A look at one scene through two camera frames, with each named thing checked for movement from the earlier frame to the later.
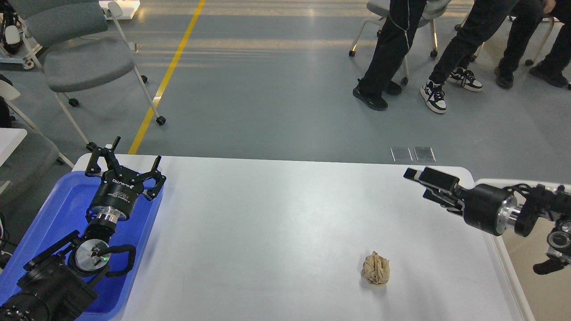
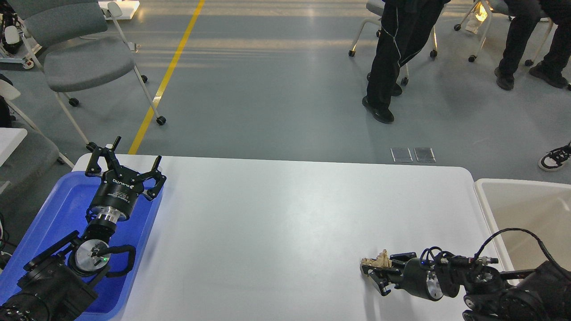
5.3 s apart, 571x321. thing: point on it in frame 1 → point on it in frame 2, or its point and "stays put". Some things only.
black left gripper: x=114 y=199 stays put
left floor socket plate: x=401 y=154 stays put
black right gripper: x=490 y=208 → x=419 y=277
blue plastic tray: x=62 y=212 stays put
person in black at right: x=556 y=68 stays put
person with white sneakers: x=485 y=16 → x=554 y=159
